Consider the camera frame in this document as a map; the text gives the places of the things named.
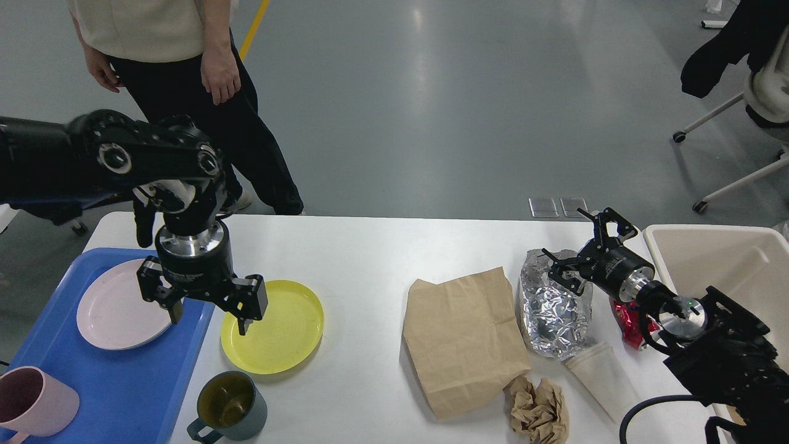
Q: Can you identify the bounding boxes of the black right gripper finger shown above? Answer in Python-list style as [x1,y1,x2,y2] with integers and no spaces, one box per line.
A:
[542,249,586,295]
[577,207,639,247]

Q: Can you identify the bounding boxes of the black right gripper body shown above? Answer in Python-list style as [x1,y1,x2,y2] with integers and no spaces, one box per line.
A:
[579,240,655,303]

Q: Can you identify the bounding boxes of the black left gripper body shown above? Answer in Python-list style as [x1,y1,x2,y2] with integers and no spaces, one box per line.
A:
[136,220,268,319]

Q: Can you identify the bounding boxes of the yellow plate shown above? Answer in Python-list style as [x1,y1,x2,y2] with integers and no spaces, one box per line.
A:
[220,280,325,376]

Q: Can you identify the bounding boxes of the dark teal mug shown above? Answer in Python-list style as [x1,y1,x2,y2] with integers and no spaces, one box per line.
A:
[187,371,268,443]

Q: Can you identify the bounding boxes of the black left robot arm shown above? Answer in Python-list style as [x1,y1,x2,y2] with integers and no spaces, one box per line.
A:
[1,110,268,335]

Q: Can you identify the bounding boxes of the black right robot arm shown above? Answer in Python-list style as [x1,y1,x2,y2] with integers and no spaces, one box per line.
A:
[542,208,788,443]

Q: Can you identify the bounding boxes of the crumpled aluminium foil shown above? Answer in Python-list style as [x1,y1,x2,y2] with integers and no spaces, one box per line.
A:
[518,249,595,361]

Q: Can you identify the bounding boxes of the red snack wrapper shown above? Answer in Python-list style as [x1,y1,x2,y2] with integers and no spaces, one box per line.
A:
[609,297,648,350]

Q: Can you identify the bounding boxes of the pink plate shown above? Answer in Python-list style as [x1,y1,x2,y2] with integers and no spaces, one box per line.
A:
[76,258,171,351]

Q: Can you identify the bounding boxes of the silver floor socket plates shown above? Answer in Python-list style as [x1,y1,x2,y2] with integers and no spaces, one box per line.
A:
[528,197,589,218]

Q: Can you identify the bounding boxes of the white paper cup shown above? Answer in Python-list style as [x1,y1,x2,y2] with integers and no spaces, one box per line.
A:
[563,342,640,424]

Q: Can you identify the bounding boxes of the blue plastic tray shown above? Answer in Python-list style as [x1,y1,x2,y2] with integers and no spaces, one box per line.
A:
[9,248,214,443]

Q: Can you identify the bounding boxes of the brown paper bag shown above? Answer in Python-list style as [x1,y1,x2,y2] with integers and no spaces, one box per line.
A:
[403,267,532,421]

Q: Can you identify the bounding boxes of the cream plastic bin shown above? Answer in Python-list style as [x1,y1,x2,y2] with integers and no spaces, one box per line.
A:
[643,224,788,371]

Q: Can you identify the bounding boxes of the crumpled brown paper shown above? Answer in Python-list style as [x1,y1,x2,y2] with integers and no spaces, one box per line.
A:
[505,376,570,443]

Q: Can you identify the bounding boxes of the pink mug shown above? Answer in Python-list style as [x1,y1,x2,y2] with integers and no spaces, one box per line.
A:
[1,366,81,443]

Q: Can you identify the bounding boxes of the white office chair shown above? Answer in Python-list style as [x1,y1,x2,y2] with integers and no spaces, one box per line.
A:
[672,29,788,214]

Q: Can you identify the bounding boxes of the person in black trousers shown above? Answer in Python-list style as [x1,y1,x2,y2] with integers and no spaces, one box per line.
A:
[67,1,304,215]

